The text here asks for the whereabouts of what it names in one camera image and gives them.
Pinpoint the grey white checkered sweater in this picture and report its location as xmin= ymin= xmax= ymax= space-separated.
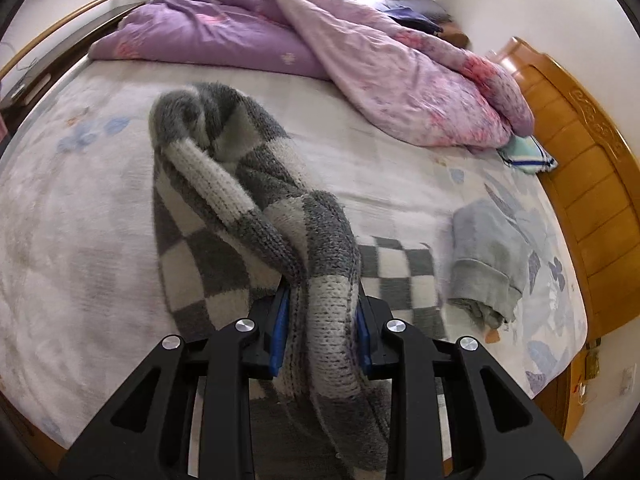
xmin=149 ymin=82 xmax=444 ymax=479

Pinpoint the white floral bed sheet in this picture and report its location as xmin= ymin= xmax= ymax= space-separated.
xmin=1 ymin=61 xmax=588 ymax=446

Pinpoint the folded grey garment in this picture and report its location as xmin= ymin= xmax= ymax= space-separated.
xmin=449 ymin=200 xmax=529 ymax=330

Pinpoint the teal striped pillow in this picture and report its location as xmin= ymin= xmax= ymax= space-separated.
xmin=498 ymin=136 xmax=558 ymax=174

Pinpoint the wooden bed headboard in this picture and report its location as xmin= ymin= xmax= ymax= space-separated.
xmin=490 ymin=37 xmax=639 ymax=438

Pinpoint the purple floral quilt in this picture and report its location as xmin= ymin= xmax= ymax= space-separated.
xmin=89 ymin=0 xmax=535 ymax=148

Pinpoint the dark blue pillow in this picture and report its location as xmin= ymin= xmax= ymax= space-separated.
xmin=358 ymin=0 xmax=452 ymax=35

